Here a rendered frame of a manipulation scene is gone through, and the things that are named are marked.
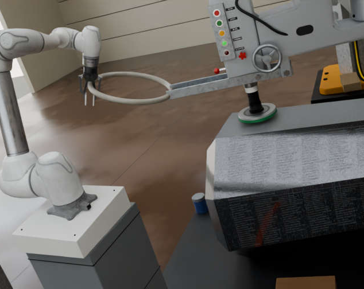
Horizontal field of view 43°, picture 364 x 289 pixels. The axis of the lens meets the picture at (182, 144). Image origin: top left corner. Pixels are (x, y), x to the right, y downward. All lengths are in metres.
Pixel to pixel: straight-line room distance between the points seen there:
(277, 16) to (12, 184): 1.49
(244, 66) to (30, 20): 8.25
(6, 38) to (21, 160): 0.54
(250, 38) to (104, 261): 1.28
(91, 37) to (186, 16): 6.91
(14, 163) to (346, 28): 1.69
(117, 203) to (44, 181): 0.34
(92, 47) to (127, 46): 7.72
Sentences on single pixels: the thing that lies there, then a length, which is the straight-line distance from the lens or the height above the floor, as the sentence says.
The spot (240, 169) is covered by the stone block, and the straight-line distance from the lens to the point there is 2.45.
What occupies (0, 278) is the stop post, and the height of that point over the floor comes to 0.36.
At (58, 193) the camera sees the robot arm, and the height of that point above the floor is 1.03.
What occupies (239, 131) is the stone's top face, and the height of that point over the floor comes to 0.85.
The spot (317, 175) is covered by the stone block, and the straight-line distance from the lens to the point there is 2.35.
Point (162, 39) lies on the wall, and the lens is 9.76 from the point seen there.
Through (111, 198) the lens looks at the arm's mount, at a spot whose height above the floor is 0.91.
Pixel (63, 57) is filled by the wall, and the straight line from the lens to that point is 10.82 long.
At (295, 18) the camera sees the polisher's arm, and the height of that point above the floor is 1.37.
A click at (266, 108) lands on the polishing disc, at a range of 2.62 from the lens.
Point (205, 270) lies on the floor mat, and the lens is 2.97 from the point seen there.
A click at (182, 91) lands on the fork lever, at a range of 2.55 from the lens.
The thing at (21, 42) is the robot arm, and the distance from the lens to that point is 2.08.
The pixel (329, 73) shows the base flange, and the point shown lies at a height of 0.78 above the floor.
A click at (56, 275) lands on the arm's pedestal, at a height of 0.66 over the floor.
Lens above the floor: 1.83
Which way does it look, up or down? 22 degrees down
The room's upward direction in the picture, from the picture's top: 17 degrees counter-clockwise
